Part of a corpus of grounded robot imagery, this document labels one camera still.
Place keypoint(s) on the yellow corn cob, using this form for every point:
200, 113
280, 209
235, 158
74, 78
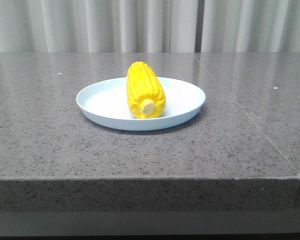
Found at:
145, 95

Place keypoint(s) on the light blue round plate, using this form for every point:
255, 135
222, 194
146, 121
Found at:
106, 104

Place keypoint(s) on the right white curtain panel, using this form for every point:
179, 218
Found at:
241, 26

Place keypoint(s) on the white curtain panel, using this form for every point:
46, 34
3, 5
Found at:
241, 26
99, 26

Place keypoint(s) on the left white curtain panel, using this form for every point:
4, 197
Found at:
99, 26

